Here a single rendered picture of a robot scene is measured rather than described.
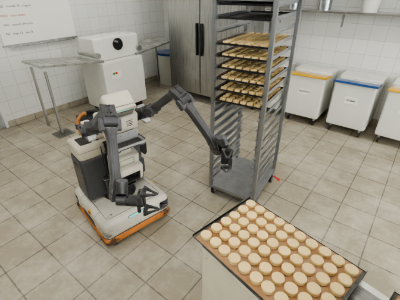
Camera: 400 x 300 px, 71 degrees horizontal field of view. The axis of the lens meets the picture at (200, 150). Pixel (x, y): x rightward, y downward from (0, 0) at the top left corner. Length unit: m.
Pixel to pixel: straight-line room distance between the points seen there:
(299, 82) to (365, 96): 0.89
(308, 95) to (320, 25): 1.11
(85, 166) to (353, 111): 3.47
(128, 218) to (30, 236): 0.93
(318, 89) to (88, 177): 3.30
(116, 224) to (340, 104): 3.33
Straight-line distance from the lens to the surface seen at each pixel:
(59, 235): 2.84
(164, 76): 6.22
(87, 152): 2.35
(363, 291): 1.34
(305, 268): 1.27
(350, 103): 4.37
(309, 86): 4.46
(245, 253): 1.26
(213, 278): 1.45
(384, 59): 4.87
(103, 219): 2.42
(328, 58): 5.00
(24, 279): 2.64
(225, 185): 2.85
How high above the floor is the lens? 1.89
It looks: 31 degrees down
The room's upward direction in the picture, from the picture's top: straight up
